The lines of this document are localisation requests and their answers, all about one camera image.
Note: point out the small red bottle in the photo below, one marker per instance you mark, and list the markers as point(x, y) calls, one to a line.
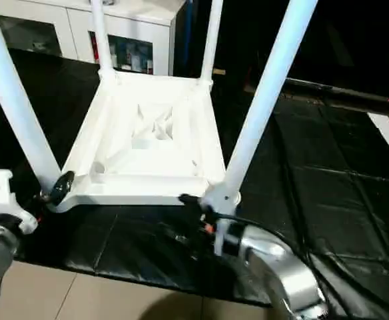
point(94, 48)

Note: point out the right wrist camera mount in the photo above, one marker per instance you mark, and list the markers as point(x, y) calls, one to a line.
point(218, 241)

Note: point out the long black bar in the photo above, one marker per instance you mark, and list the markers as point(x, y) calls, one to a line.
point(348, 92)

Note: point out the white glass-door cabinet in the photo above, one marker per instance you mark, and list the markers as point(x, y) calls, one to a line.
point(141, 30)

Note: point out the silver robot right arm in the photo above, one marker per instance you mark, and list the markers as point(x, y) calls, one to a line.
point(281, 266)

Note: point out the white compartment tray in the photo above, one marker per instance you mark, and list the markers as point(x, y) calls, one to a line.
point(114, 186)

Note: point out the small tan tag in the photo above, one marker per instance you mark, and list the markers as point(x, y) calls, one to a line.
point(218, 71)

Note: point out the black work mat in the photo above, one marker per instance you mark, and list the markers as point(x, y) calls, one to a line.
point(328, 173)

